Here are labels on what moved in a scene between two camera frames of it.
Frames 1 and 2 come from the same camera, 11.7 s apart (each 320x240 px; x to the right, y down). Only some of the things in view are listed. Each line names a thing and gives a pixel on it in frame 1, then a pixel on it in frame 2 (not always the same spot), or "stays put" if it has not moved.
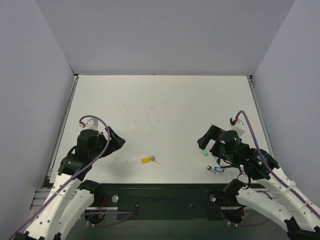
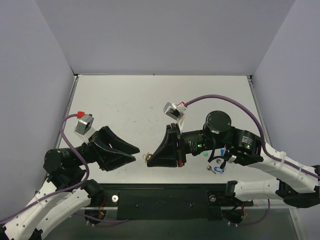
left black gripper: x=110 y=144 -> x=95 y=150
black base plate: x=167 y=202 stays put
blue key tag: x=218 y=169 stays put
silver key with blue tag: x=210 y=169 stays put
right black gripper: x=213 y=139 -> x=178 y=145
